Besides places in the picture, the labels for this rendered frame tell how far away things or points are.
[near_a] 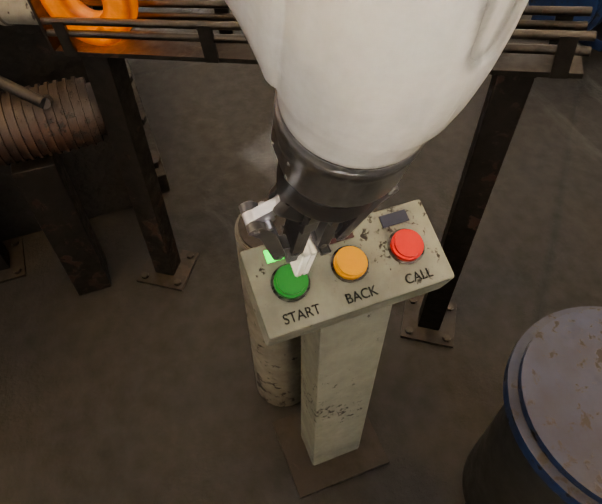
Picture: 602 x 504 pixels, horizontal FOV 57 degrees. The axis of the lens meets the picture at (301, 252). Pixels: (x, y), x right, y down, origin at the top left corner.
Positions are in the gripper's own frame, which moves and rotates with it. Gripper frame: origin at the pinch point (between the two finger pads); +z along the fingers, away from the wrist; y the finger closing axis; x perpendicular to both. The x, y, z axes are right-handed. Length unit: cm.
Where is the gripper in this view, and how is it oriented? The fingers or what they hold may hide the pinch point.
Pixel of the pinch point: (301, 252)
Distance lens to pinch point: 55.2
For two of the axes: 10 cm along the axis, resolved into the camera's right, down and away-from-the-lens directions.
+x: 3.4, 9.0, -2.7
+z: -1.2, 3.3, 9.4
